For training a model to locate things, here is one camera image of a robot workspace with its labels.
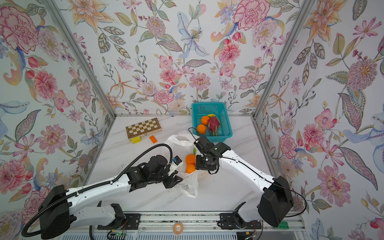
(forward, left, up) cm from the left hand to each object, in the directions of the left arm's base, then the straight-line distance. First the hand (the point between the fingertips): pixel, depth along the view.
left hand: (181, 178), depth 76 cm
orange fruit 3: (+48, -16, -8) cm, 51 cm away
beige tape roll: (-20, +3, -13) cm, 24 cm away
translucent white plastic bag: (+14, -1, +11) cm, 18 cm away
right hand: (+7, -9, 0) cm, 11 cm away
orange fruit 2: (+8, -5, -5) cm, 11 cm away
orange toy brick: (+34, +22, -12) cm, 42 cm away
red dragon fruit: (+41, -22, -5) cm, 47 cm away
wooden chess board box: (+42, +29, -10) cm, 52 cm away
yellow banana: (+54, -22, -9) cm, 59 cm away
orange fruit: (+18, -5, -13) cm, 23 cm away
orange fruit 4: (+40, -13, -8) cm, 43 cm away
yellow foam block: (+32, +33, -10) cm, 47 cm away
